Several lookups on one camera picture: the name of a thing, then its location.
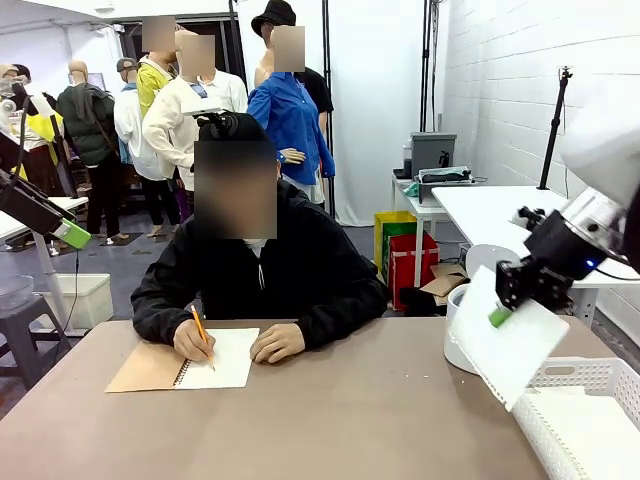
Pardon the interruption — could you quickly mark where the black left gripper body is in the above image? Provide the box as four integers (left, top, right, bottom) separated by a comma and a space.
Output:
0, 168, 64, 234

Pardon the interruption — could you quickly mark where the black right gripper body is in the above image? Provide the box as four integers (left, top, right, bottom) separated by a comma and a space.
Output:
523, 209, 610, 299

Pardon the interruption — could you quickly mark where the white paper sheet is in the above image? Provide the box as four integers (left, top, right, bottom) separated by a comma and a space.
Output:
458, 264, 571, 413

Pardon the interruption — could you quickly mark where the yellow pencil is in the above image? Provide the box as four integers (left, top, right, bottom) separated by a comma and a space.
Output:
190, 304, 217, 372

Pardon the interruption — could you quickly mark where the spiral notebook with brown cover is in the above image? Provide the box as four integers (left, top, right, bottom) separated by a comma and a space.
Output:
104, 327, 261, 394

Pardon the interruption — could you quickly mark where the person's left forearm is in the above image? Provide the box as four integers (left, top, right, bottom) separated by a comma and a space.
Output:
298, 282, 390, 352

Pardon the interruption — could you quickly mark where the stack of white paper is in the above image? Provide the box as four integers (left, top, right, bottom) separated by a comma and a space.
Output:
528, 385, 640, 480

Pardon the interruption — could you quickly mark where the person's right hand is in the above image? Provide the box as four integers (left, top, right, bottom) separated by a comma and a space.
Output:
173, 317, 217, 365

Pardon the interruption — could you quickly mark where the person's left hand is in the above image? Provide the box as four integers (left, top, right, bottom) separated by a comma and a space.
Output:
249, 322, 307, 365

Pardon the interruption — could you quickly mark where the small white table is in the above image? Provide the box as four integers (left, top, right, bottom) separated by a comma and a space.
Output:
0, 195, 90, 242

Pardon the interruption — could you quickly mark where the short black tripod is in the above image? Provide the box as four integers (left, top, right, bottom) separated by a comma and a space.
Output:
47, 114, 80, 199

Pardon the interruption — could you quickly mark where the flattened brown cardboard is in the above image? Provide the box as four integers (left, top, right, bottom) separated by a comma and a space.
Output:
418, 262, 472, 308

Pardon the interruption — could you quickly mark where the white storage crate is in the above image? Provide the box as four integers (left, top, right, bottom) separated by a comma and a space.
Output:
41, 273, 114, 332

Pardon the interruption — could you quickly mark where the round white waste bin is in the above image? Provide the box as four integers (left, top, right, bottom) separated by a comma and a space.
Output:
443, 243, 524, 374

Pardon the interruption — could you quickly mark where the large white table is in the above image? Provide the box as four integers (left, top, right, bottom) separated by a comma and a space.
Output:
430, 184, 640, 321

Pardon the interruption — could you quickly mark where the mannequin in dark puffer jacket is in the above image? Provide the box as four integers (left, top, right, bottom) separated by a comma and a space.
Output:
55, 59, 125, 240

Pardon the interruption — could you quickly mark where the red shopping bag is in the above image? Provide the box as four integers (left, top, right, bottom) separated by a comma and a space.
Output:
387, 232, 441, 312

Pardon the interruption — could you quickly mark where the grey stool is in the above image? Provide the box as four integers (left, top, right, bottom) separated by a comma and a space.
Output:
0, 292, 72, 392

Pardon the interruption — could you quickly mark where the white side table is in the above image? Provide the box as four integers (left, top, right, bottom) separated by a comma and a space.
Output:
391, 172, 477, 254

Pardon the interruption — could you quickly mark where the mannequin with grey cap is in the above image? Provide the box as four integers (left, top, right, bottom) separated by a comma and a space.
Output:
113, 57, 176, 237

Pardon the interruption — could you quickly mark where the green shopping bag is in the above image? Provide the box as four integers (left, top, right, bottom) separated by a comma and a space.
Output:
381, 219, 427, 275

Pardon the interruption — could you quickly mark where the grey tray with tools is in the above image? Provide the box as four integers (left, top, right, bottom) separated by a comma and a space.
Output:
416, 165, 475, 185

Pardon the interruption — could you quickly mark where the yellow shopping bag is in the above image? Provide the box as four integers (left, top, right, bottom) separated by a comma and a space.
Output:
374, 209, 419, 275

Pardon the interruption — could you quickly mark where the grey printer on table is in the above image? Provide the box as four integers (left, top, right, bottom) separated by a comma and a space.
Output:
409, 130, 458, 179

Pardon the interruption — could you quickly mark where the white perforated plastic basket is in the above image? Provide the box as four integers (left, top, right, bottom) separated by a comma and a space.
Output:
509, 355, 640, 480

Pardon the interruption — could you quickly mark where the mannequin in yellow-green jacket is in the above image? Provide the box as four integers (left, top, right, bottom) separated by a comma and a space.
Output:
135, 16, 178, 119

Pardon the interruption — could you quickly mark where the person in black jacket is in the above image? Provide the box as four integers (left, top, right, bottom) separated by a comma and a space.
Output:
130, 113, 390, 352

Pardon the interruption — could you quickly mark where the black backdrop stand pole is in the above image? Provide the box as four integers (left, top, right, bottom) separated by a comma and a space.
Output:
227, 0, 250, 96
418, 0, 442, 132
321, 0, 337, 225

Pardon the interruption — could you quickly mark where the white backdrop curtain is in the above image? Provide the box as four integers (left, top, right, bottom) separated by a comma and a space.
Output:
237, 0, 448, 227

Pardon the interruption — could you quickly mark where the mannequin in blue shirt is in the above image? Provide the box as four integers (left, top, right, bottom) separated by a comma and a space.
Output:
247, 24, 336, 206

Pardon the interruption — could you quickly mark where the mannequin with black bucket hat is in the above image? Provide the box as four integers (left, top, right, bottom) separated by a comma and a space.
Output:
250, 0, 335, 116

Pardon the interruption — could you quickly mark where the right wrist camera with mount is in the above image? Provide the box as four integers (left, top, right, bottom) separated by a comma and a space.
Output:
509, 204, 549, 234

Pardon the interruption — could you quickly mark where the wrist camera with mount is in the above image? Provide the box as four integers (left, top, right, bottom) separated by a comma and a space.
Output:
509, 204, 549, 234
24, 92, 54, 121

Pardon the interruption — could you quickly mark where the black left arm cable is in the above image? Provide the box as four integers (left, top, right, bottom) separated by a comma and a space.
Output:
0, 97, 30, 211

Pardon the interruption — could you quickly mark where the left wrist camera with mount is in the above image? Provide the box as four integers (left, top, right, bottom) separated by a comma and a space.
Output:
24, 92, 54, 121

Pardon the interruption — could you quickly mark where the tall black camera tripod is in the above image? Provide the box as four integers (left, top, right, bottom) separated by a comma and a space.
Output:
536, 63, 577, 191

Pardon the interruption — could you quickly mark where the white head-mounted camera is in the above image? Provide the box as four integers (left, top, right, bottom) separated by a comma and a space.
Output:
180, 98, 242, 141

